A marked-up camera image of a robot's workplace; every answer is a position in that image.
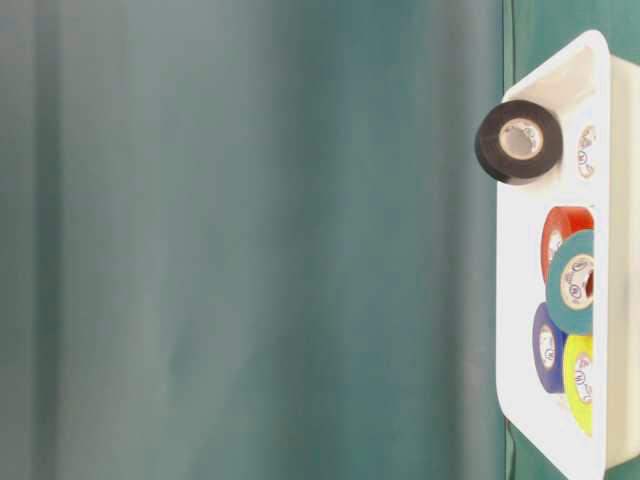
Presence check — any black tape roll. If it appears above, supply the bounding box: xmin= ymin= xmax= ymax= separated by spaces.
xmin=475 ymin=100 xmax=564 ymax=185

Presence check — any red tape roll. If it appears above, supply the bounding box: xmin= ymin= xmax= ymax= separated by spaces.
xmin=540 ymin=206 xmax=594 ymax=282

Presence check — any blue tape roll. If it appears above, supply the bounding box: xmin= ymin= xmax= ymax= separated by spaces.
xmin=531 ymin=302 xmax=568 ymax=394

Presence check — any green tape roll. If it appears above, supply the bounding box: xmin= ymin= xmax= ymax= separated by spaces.
xmin=546 ymin=230 xmax=595 ymax=335

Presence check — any white tape roll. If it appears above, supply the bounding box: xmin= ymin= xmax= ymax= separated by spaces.
xmin=562 ymin=117 xmax=600 ymax=188

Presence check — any yellow tape roll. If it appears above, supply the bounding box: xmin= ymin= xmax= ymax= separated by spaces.
xmin=563 ymin=335 xmax=595 ymax=436

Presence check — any white plastic tray case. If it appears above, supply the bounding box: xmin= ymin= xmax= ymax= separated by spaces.
xmin=496 ymin=30 xmax=639 ymax=479

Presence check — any green table cloth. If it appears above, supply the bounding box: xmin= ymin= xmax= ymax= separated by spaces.
xmin=1 ymin=1 xmax=639 ymax=479

